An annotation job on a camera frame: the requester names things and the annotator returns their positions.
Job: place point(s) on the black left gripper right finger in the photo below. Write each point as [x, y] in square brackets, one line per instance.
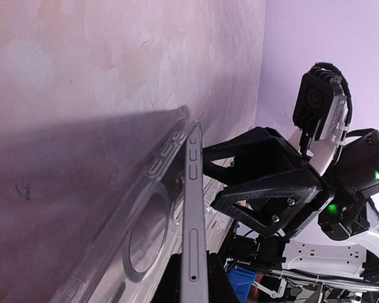
[220, 289]

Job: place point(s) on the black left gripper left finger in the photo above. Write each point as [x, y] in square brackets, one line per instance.
[168, 289]

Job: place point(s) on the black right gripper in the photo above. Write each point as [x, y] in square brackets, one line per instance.
[270, 187]

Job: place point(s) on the silver-edged black smartphone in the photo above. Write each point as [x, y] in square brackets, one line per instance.
[194, 266]

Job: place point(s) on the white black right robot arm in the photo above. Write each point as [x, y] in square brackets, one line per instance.
[312, 224]

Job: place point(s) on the blue plastic bin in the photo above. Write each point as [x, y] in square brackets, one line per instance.
[242, 282]

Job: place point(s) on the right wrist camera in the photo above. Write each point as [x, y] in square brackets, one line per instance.
[323, 93]

